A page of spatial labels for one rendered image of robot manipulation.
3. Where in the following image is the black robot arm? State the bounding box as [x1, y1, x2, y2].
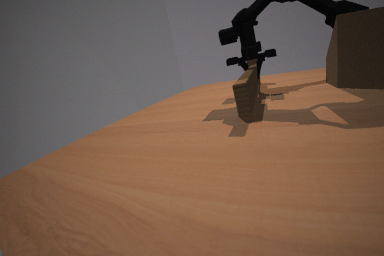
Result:
[218, 0, 369, 58]

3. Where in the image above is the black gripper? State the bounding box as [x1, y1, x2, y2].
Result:
[226, 38, 277, 79]

